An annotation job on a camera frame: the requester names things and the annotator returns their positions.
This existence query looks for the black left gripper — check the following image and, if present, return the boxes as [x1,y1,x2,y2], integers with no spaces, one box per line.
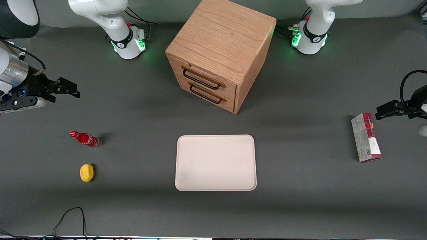
[375,85,427,121]

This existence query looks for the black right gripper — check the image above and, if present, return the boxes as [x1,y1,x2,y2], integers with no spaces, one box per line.
[21,68,81,103]

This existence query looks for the red coke bottle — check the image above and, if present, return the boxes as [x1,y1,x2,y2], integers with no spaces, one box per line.
[69,130,102,149]

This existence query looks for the white rectangular tray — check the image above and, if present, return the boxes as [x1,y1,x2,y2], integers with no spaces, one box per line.
[175,134,258,192]

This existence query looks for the grey and red carton box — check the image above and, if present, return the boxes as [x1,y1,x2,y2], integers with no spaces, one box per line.
[351,113,383,163]

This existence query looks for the yellow lemon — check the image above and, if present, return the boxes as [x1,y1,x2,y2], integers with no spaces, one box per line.
[80,163,95,183]

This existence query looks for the wooden drawer front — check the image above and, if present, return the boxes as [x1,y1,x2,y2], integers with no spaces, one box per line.
[167,53,238,99]
[173,75,236,113]

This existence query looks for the wooden drawer cabinet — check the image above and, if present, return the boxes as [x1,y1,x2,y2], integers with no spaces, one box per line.
[165,0,277,115]

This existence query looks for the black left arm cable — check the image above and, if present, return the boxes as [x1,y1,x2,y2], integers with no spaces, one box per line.
[400,70,427,108]

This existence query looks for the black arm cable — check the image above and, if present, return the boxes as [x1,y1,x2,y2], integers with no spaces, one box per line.
[400,70,427,108]
[0,38,46,76]

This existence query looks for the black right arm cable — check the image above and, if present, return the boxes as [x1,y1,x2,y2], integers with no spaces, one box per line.
[0,38,46,76]

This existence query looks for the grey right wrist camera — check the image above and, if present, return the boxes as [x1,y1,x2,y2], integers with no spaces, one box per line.
[0,95,46,114]

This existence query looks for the black right arm base cables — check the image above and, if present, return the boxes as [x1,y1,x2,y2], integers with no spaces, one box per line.
[105,6,158,44]

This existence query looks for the black arm base cables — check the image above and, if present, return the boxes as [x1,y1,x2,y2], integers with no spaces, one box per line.
[274,7,313,39]
[105,6,158,44]

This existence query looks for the black looped table cable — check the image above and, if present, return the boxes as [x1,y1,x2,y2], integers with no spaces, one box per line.
[52,207,100,239]

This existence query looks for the black wire drawer handle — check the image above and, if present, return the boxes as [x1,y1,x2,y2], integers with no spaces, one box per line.
[181,66,226,91]
[188,82,227,105]

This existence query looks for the black left arm base cables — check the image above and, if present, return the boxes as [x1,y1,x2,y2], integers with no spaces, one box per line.
[274,7,313,39]

